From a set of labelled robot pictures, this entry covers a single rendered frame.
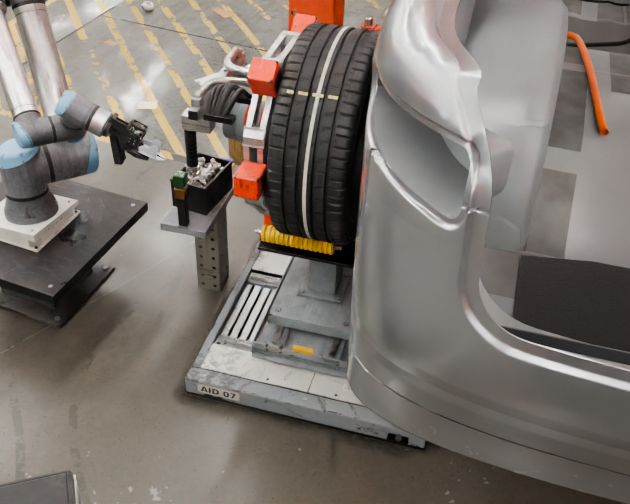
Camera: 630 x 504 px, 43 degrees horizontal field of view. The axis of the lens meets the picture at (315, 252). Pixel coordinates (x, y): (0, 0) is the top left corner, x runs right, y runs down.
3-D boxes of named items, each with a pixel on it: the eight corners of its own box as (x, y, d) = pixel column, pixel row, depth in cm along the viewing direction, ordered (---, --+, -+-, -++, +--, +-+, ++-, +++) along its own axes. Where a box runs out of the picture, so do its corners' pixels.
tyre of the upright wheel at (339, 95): (394, 107, 290) (352, 276, 269) (330, 96, 294) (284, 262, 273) (391, -16, 229) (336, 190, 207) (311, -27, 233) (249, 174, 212)
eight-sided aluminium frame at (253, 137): (264, 247, 250) (263, 89, 216) (244, 243, 251) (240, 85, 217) (311, 157, 291) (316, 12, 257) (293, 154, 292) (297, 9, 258)
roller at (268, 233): (339, 260, 261) (340, 246, 258) (253, 243, 267) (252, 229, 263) (343, 249, 266) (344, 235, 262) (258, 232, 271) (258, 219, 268)
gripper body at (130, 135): (142, 138, 257) (107, 120, 256) (133, 157, 263) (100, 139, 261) (150, 126, 263) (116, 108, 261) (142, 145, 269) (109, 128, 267)
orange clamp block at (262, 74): (277, 98, 227) (272, 82, 218) (251, 94, 228) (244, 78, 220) (283, 76, 228) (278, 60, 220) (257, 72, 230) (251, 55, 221)
